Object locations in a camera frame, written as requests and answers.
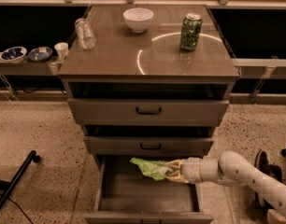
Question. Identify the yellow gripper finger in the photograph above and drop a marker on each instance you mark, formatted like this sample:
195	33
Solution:
176	177
175	164

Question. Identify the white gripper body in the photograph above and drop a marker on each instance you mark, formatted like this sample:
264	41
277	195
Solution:
190	170

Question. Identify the green rice chip bag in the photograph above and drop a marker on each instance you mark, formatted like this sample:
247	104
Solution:
156	170

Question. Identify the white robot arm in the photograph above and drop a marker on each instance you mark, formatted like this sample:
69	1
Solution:
230	169

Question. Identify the bottom open grey drawer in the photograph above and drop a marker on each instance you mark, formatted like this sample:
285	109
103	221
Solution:
125	196

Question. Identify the middle grey drawer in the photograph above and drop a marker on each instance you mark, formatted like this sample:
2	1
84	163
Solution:
148	146

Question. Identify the grey drawer cabinet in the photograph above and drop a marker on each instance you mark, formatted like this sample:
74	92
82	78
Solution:
150	66

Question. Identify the top grey drawer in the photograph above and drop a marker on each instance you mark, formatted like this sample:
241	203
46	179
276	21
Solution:
201	113

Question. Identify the black shoe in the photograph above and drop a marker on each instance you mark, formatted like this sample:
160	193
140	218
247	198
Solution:
262	163

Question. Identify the green soda can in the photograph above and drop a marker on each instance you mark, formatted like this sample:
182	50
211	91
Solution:
190	31

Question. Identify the white ceramic bowl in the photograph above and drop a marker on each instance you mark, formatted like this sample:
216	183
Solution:
138	19

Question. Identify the clear plastic bottle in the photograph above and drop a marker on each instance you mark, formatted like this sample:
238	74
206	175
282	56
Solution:
84	33

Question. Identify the white paper cup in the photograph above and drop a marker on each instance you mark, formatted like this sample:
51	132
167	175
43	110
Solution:
62	50

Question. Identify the black stand leg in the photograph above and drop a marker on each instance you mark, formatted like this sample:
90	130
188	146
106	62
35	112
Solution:
8	186

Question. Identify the dark blue bowl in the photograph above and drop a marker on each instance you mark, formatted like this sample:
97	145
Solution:
40	55

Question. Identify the low side shelf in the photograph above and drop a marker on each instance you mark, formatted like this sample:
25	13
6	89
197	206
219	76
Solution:
28	68

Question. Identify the blue patterned bowl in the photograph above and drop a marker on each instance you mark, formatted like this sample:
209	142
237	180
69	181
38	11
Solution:
14	55

